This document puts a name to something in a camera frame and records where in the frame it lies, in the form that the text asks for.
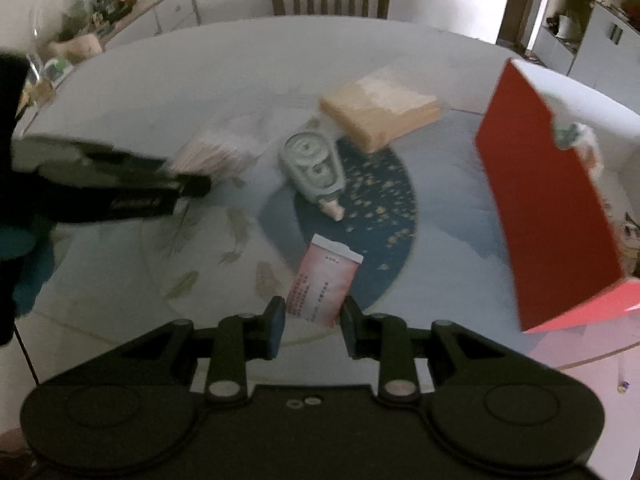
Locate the white green wrapped item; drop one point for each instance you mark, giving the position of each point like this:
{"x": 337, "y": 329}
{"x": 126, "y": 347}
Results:
{"x": 575, "y": 142}

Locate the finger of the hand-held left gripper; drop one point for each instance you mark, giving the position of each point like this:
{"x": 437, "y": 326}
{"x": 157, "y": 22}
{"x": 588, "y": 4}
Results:
{"x": 130, "y": 200}
{"x": 100, "y": 160}

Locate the white side cabinet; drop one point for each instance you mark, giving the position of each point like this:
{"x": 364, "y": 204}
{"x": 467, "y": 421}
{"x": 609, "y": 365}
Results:
{"x": 145, "y": 15}

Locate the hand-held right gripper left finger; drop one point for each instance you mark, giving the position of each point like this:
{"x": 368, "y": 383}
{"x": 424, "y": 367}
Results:
{"x": 276, "y": 327}

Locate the white tall cabinet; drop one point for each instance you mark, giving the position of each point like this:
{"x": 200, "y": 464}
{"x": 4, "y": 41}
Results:
{"x": 607, "y": 50}

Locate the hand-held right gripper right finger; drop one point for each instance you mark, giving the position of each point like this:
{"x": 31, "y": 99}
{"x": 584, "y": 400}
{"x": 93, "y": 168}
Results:
{"x": 348, "y": 327}

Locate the beige plush toy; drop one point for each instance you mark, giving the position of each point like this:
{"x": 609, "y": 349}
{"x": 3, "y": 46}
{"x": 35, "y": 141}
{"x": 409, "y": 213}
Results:
{"x": 75, "y": 46}

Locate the pink white packet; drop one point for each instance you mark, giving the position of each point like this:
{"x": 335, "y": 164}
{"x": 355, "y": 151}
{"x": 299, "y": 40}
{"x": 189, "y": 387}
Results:
{"x": 325, "y": 280}

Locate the red cardboard box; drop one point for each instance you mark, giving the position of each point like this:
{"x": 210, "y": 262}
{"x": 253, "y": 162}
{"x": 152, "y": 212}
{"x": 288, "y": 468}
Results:
{"x": 545, "y": 200}

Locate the grey correction tape dispenser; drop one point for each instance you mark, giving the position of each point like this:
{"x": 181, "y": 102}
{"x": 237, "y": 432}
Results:
{"x": 312, "y": 165}

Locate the cotton swab pack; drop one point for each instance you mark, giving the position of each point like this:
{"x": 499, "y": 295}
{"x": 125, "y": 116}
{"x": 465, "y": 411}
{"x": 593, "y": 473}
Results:
{"x": 220, "y": 150}

